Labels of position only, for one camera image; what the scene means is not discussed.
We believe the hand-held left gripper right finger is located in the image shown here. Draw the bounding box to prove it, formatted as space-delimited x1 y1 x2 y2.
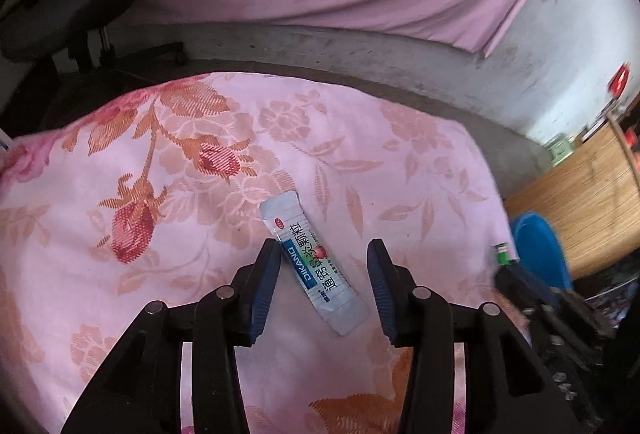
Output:
366 238 583 434

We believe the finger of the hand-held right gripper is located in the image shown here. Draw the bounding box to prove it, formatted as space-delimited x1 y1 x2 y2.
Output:
495 264 576 319

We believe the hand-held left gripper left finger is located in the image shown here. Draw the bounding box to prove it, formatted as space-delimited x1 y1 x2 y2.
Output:
60 239 283 434

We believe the blue plastic bucket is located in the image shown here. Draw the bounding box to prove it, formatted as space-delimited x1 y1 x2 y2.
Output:
509 211 575 292

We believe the white blue sachet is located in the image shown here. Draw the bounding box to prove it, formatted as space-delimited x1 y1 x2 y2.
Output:
260 192 370 337

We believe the wooden cabinet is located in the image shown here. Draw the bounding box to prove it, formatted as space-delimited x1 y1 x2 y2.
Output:
502 119 640 279

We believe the light green plastic stool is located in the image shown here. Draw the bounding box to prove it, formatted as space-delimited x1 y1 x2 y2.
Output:
545 136 576 169

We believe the pink floral bed sheet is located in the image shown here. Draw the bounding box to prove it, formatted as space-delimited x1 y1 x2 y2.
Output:
0 71 531 434

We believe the red hanging decoration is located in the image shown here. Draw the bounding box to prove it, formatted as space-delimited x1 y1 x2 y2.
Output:
609 64 631 97

